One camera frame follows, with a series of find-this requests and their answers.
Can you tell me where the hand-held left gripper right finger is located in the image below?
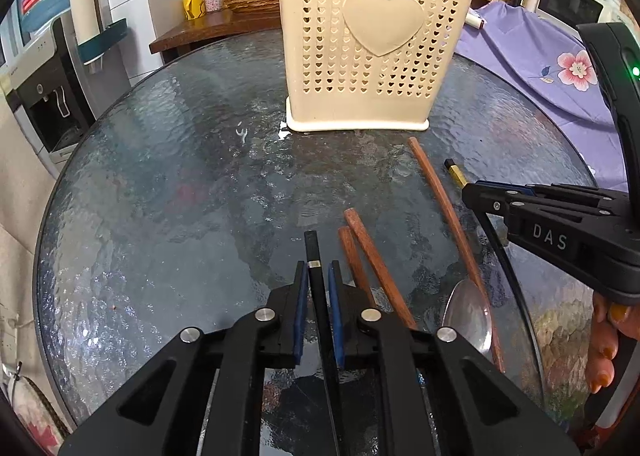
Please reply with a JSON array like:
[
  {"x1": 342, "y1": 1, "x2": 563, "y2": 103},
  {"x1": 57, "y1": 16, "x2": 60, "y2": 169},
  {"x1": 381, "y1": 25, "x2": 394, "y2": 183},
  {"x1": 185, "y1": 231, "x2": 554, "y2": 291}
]
[{"x1": 327, "y1": 260, "x2": 581, "y2": 456}]

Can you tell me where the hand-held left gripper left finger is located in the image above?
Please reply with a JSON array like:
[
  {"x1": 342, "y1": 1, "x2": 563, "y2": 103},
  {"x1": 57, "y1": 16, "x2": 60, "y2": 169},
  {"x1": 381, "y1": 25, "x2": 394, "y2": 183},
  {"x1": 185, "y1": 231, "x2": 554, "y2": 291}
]
[{"x1": 59, "y1": 261, "x2": 311, "y2": 456}]

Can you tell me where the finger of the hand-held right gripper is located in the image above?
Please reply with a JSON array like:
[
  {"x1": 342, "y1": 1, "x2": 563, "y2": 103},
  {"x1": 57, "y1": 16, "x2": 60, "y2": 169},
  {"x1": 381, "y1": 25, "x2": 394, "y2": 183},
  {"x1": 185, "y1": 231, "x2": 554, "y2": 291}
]
[
  {"x1": 461, "y1": 183, "x2": 627, "y2": 217},
  {"x1": 477, "y1": 180, "x2": 628, "y2": 203}
]

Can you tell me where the black gold-banded chopstick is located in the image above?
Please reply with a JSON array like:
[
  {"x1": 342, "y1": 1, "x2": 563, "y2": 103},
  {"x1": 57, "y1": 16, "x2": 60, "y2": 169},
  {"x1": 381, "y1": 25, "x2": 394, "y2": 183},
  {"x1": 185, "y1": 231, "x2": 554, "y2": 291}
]
[{"x1": 444, "y1": 159, "x2": 470, "y2": 185}]

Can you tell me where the brown wooden chopstick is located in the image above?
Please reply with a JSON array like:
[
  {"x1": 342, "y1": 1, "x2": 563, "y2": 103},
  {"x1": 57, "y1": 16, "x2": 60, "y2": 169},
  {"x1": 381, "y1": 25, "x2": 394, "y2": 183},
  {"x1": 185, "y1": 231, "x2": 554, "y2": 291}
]
[
  {"x1": 344, "y1": 208, "x2": 419, "y2": 330},
  {"x1": 408, "y1": 137, "x2": 505, "y2": 373},
  {"x1": 338, "y1": 227, "x2": 377, "y2": 309}
]

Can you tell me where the plain black chopstick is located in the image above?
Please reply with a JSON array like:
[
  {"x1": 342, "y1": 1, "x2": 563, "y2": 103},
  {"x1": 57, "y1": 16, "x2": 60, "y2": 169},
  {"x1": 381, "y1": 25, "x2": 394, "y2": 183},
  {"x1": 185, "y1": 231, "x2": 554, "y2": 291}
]
[{"x1": 304, "y1": 231, "x2": 346, "y2": 456}]

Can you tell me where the metal spoon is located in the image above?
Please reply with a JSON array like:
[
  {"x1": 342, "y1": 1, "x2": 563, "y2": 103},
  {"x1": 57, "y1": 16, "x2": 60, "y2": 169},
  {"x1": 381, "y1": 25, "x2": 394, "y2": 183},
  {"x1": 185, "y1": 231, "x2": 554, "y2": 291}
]
[{"x1": 441, "y1": 278, "x2": 495, "y2": 357}]

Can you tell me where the cream perforated utensil holder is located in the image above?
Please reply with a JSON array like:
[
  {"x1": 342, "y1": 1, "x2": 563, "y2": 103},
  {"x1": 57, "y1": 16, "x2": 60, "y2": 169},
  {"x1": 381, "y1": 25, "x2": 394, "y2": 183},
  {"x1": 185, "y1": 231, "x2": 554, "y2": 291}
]
[{"x1": 272, "y1": 0, "x2": 473, "y2": 133}]

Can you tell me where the person's right hand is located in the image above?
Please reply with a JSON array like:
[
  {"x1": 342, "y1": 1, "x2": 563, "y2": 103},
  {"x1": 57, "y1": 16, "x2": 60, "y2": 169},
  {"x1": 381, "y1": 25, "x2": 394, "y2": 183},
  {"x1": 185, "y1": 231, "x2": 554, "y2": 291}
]
[{"x1": 587, "y1": 293, "x2": 633, "y2": 397}]

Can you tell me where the purple floral cloth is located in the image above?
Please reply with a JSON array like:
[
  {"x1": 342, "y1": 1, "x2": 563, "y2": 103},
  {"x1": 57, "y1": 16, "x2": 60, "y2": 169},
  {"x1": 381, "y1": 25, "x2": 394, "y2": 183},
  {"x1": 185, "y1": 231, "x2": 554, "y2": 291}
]
[{"x1": 452, "y1": 0, "x2": 640, "y2": 191}]

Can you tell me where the white microwave oven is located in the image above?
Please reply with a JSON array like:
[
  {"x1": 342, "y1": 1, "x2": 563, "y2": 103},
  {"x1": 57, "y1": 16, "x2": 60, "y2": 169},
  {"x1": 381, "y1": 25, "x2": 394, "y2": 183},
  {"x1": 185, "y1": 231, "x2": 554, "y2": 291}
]
[{"x1": 537, "y1": 0, "x2": 606, "y2": 29}]

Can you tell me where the round patterned cushion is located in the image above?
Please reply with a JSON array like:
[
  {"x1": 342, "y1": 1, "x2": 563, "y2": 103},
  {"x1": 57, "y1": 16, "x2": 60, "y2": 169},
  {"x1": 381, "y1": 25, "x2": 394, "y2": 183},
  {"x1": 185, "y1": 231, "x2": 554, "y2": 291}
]
[{"x1": 0, "y1": 366, "x2": 71, "y2": 456}]

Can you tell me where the dark wooden counter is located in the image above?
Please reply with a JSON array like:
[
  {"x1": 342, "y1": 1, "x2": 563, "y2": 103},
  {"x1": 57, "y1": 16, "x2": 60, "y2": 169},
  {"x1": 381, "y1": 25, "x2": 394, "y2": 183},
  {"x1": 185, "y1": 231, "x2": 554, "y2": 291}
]
[{"x1": 149, "y1": 10, "x2": 284, "y2": 56}]

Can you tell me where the beige cloth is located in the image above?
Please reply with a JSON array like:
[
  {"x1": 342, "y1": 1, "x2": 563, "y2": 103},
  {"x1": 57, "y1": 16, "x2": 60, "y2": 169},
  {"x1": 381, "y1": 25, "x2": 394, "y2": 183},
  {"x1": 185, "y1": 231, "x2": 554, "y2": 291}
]
[{"x1": 0, "y1": 76, "x2": 63, "y2": 387}]

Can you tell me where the grey water dispenser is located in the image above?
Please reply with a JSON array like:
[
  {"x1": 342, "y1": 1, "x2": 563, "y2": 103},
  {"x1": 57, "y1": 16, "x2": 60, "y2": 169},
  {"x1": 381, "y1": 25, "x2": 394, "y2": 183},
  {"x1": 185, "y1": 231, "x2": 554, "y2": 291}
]
[{"x1": 4, "y1": 16, "x2": 97, "y2": 167}]

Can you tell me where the white paper cup tube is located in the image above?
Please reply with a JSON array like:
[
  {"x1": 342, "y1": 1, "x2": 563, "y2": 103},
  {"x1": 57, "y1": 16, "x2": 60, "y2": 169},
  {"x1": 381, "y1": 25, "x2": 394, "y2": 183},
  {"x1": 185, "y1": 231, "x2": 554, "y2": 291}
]
[{"x1": 69, "y1": 0, "x2": 108, "y2": 71}]

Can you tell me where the white cable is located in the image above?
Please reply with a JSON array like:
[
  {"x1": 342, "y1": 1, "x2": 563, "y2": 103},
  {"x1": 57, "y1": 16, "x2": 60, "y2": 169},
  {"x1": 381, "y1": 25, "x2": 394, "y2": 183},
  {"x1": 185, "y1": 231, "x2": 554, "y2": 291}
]
[{"x1": 0, "y1": 313, "x2": 28, "y2": 379}]

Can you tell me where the teal wall holder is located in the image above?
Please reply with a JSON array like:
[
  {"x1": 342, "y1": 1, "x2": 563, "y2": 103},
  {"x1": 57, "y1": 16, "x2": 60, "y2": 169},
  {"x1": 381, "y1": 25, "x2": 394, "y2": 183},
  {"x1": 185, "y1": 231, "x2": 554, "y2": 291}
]
[{"x1": 77, "y1": 20, "x2": 129, "y2": 74}]

